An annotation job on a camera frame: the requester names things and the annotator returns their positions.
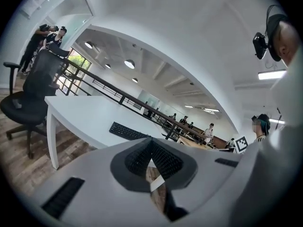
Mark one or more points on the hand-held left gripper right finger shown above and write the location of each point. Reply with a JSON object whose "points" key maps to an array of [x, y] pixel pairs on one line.
{"points": [[208, 174]]}

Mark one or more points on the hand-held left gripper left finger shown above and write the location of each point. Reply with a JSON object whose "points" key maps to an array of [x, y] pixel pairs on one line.
{"points": [[94, 174]]}

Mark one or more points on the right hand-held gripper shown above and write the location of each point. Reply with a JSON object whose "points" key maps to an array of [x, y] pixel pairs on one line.
{"points": [[241, 145]]}

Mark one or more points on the black keyboard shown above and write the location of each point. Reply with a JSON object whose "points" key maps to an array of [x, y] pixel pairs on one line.
{"points": [[127, 131]]}

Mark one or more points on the white ceiling tube light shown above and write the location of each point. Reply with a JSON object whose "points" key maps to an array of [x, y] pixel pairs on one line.
{"points": [[189, 106], [272, 74], [277, 121], [210, 109]]}

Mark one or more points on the white desk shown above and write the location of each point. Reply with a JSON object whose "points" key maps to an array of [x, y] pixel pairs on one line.
{"points": [[123, 95]]}

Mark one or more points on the black office chair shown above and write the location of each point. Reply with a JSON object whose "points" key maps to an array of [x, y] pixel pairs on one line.
{"points": [[23, 107]]}

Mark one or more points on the round pendant ceiling lamp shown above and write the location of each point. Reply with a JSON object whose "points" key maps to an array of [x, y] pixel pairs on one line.
{"points": [[88, 44], [107, 66], [129, 63], [135, 80]]}

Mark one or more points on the person's face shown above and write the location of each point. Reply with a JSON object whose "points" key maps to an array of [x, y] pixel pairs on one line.
{"points": [[287, 46]]}

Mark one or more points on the large glass window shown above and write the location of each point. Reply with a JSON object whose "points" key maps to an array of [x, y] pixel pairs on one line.
{"points": [[80, 63]]}

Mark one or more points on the wooden table with white frame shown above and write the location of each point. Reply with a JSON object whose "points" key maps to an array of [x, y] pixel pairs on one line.
{"points": [[189, 142]]}

